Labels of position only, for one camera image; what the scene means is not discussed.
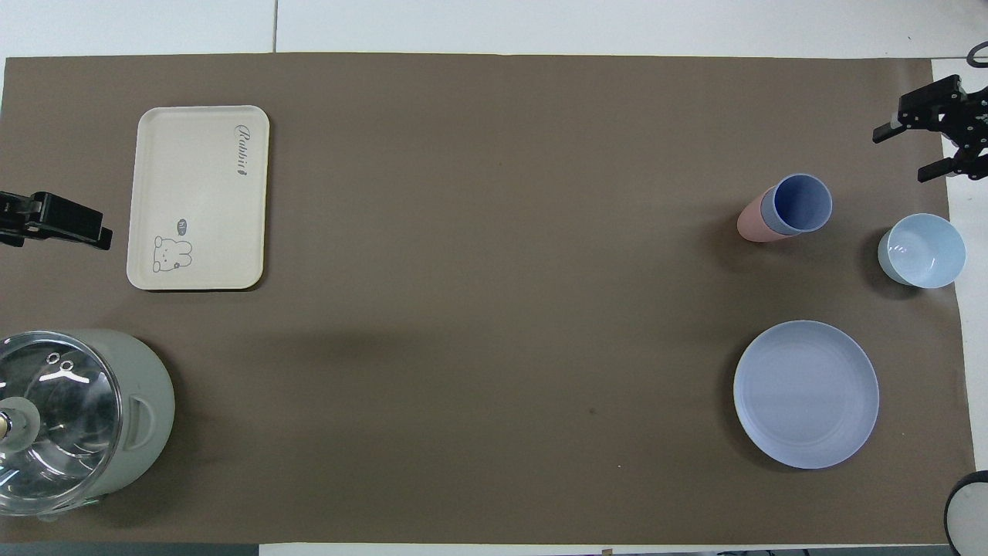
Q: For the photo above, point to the glass pot lid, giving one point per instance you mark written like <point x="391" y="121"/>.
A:
<point x="77" y="417"/>

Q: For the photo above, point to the light blue bowl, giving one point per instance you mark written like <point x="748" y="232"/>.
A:
<point x="922" y="251"/>

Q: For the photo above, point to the periwinkle blue plate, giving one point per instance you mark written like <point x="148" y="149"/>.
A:
<point x="806" y="394"/>

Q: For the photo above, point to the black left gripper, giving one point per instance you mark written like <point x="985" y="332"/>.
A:
<point x="15" y="207"/>

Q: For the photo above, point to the brown table mat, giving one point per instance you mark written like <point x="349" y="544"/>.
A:
<point x="494" y="309"/>

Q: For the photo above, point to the cream rabbit print tray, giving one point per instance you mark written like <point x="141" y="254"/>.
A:
<point x="201" y="177"/>

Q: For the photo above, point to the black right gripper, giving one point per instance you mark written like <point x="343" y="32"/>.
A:
<point x="974" y="127"/>

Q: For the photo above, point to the pink cup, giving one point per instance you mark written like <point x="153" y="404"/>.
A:
<point x="750" y="224"/>

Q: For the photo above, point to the periwinkle blue cup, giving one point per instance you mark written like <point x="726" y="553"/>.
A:
<point x="803" y="205"/>

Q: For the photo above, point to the pale green cooking pot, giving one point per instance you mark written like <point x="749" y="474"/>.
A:
<point x="148" y="401"/>

